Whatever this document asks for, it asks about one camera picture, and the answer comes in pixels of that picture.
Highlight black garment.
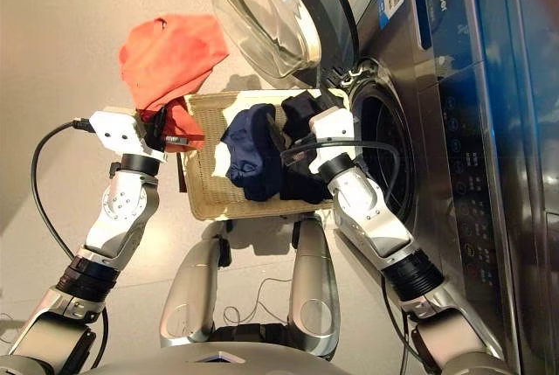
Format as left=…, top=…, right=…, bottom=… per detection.
left=279, top=90, right=347, bottom=206

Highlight thin grey floor wire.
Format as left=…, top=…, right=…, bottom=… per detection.
left=222, top=275, right=299, bottom=326

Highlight black robot pelvis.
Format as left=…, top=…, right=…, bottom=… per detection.
left=209, top=322, right=294, bottom=344

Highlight grey robot torso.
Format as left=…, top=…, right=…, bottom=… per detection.
left=86, top=339, right=350, bottom=375

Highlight orange garment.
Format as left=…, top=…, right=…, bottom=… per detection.
left=118, top=12, right=231, bottom=154

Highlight round glass washing machine door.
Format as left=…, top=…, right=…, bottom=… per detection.
left=201, top=0, right=361, bottom=90

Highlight grey washing machine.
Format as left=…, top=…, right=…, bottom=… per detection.
left=321, top=0, right=559, bottom=375

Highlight navy blue garment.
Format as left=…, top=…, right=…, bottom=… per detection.
left=219, top=103, right=286, bottom=203

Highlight silver robot leg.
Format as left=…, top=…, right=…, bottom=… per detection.
left=158, top=234, right=233, bottom=351
left=287, top=217, right=342, bottom=357

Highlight pale woven basket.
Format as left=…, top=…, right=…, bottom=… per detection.
left=176, top=87, right=351, bottom=223

